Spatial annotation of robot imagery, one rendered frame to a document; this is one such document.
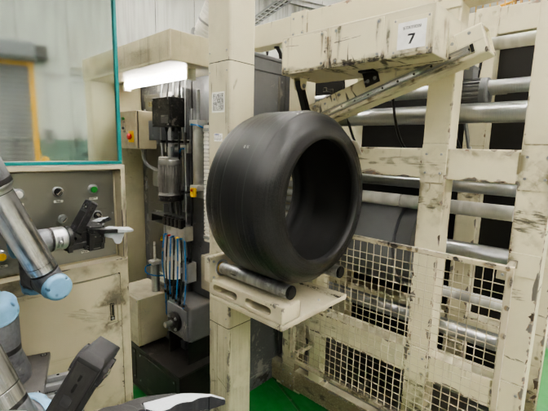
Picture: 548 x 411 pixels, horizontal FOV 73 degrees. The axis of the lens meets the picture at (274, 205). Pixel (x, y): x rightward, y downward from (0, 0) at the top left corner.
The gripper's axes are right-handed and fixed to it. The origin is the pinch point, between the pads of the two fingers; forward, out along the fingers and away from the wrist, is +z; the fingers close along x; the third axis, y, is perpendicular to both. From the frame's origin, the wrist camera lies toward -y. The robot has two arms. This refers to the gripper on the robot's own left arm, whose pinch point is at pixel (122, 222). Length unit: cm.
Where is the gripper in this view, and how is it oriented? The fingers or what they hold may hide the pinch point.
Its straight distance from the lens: 146.8
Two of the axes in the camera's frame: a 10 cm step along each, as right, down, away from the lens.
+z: 6.1, -1.1, 7.8
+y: -1.3, 9.6, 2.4
